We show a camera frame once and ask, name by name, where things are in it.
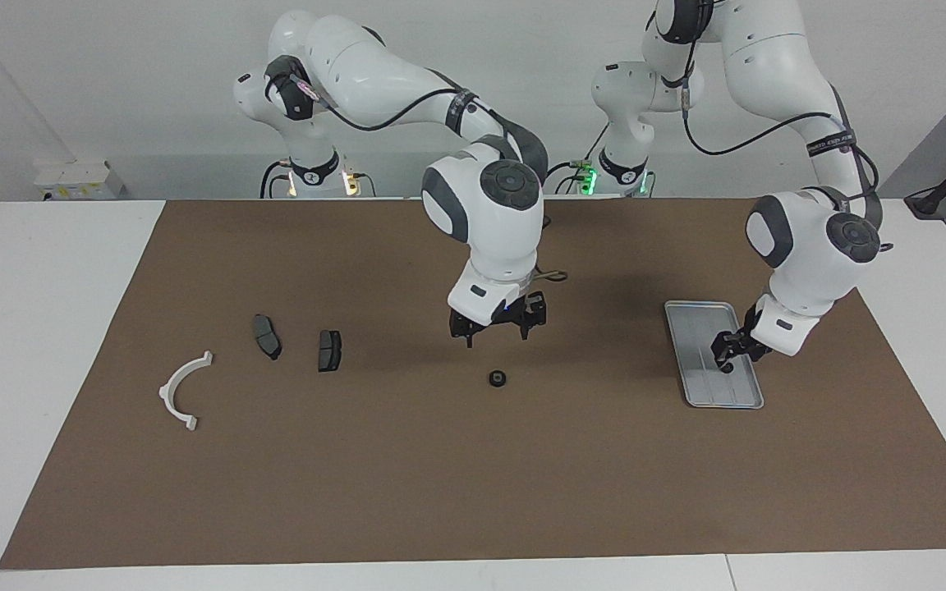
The short dark brake pad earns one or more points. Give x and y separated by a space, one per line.
329 350

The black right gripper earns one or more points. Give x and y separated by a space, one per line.
510 316

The white power box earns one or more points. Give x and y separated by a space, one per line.
79 176

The brown table mat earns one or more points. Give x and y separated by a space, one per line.
440 492

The long dark brake pad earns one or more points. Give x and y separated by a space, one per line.
268 336

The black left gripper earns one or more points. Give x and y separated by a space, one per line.
750 341

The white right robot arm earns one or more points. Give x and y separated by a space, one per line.
374 78

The white semicircular bracket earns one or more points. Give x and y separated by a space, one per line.
171 383

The large black bearing gear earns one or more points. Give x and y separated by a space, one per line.
497 378

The silver metal tray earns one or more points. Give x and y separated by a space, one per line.
703 361

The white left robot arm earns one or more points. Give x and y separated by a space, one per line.
801 238

